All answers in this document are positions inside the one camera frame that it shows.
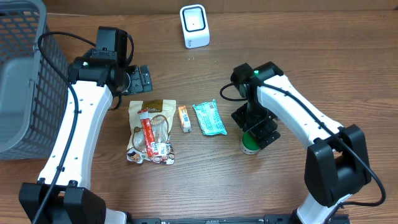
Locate red stick packet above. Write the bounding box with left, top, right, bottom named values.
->
left=137, top=109, right=155, bottom=157

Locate grey plastic shopping basket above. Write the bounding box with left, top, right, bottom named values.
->
left=1, top=0, right=68, bottom=160

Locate white barcode scanner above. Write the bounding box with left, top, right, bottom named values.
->
left=180, top=4, right=210, bottom=49

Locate teal orange snack pack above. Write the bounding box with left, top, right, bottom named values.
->
left=193, top=99, right=228, bottom=136

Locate small orange snack packet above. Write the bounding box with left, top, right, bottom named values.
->
left=178, top=106, right=192, bottom=133

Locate green lidded jar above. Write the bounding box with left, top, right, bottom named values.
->
left=239, top=133, right=260, bottom=155

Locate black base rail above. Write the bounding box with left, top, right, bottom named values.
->
left=130, top=213, right=352, bottom=224

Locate brown white snack pouch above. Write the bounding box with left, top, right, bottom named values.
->
left=126, top=100, right=177, bottom=165

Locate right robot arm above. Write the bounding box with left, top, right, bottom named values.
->
left=231, top=62, right=371, bottom=223

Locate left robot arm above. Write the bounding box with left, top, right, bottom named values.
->
left=19, top=57, right=152, bottom=223

